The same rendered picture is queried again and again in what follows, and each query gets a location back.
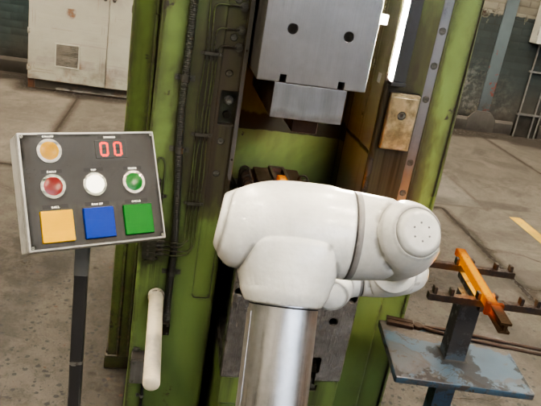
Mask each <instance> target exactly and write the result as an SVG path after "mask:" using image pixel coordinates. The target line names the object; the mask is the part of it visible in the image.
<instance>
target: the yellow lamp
mask: <svg viewBox="0 0 541 406"><path fill-rule="evenodd" d="M39 151H40V154H41V156H42V157H43V158H44V159H46V160H53V159H55V158H56V157H57V156H58V155H59V148H58V147H57V145H56V144H55V143H53V142H49V141H48V142H45V143H43V144H42V145H41V146H40V149H39Z"/></svg>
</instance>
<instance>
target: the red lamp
mask: <svg viewBox="0 0 541 406"><path fill-rule="evenodd" d="M43 187H44V190H45V191H46V193H48V194H49V195H52V196H56V195H58V194H60V193H61V192H62V190H63V183H62V181H61V180H60V179H58V178H57V177H49V178H47V179H46V180H45V182H44V184H43Z"/></svg>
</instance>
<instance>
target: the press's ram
mask: <svg viewBox="0 0 541 406"><path fill-rule="evenodd" d="M383 3H384V0H256V6H255V12H254V22H253V28H252V35H251V41H250V51H249V57H248V63H247V64H248V65H249V66H250V69H251V70H252V72H253V74H254V75H255V77H256V78H257V79H259V80H266V81H277V82H279V77H281V78H282V79H283V80H284V82H285V83H290V84H297V85H308V86H315V87H321V88H327V89H337V87H338V86H339V87H340V88H341V89H342V90H345V91H351V92H358V93H364V92H365V88H366V84H367V80H368V76H369V72H370V65H371V61H372V57H373V53H374V46H375V42H376V38H377V33H378V27H379V24H382V25H387V23H388V19H389V15H388V14H384V13H382V8H383Z"/></svg>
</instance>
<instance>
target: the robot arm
mask: <svg viewBox="0 0 541 406"><path fill-rule="evenodd" d="M440 231H441V227H440V222H439V220H438V218H437V217H436V215H435V214H434V213H433V212H432V211H431V210H430V209H428V208H427V207H425V206H424V205H421V204H420V203H417V202H414V201H408V200H401V201H396V200H395V199H393V198H389V197H381V196H378V195H373V194H369V193H362V192H356V191H351V190H347V189H342V188H338V187H335V186H332V185H327V184H316V183H309V182H301V181H291V180H269V181H263V182H258V183H253V184H248V185H246V186H243V187H240V188H236V189H234V190H231V191H229V192H227V193H226V194H225V195H224V198H223V202H222V205H221V212H220V215H219V218H218V222H217V228H216V232H215V235H214V239H213V246H214V248H215V250H216V252H217V255H218V257H219V258H220V259H221V261H222V262H223V263H224V264H225V265H226V266H228V267H233V268H237V275H238V279H239V285H240V289H241V292H242V295H243V297H244V299H245V300H248V301H249V307H248V308H247V314H246V326H245V333H244V339H243V346H242V359H241V366H240V372H239V379H238V386H237V398H236V405H235V406H308V395H309V388H310V380H311V373H312V359H313V351H314V344H315V336H316V323H317V315H318V309H326V310H337V309H340V308H342V307H343V306H344V305H345V304H346V303H347V302H348V301H349V299H350V298H353V297H358V296H368V297H394V296H403V295H407V294H411V293H413V292H416V291H418V290H420V289H421V288H422V287H423V286H424V285H425V284H426V282H427V279H428V275H429V270H428V268H429V267H430V266H431V265H432V264H433V262H434V261H435V259H436V257H437V255H438V254H439V252H440V239H441V233H440Z"/></svg>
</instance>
